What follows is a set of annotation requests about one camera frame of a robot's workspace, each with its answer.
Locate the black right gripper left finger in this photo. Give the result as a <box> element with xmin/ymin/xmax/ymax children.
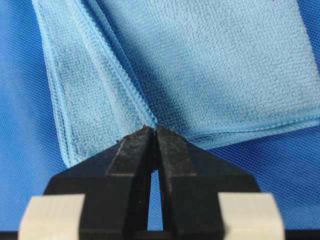
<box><xmin>44</xmin><ymin>126</ymin><xmax>154</xmax><ymax>240</ymax></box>

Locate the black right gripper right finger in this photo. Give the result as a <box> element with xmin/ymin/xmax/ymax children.
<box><xmin>156</xmin><ymin>126</ymin><xmax>261</xmax><ymax>240</ymax></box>

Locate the light blue towel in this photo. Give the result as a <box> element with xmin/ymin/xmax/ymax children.
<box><xmin>33</xmin><ymin>0</ymin><xmax>320</xmax><ymax>167</ymax></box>

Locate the dark blue table cloth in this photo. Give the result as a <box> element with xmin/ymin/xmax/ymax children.
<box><xmin>0</xmin><ymin>0</ymin><xmax>320</xmax><ymax>232</ymax></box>

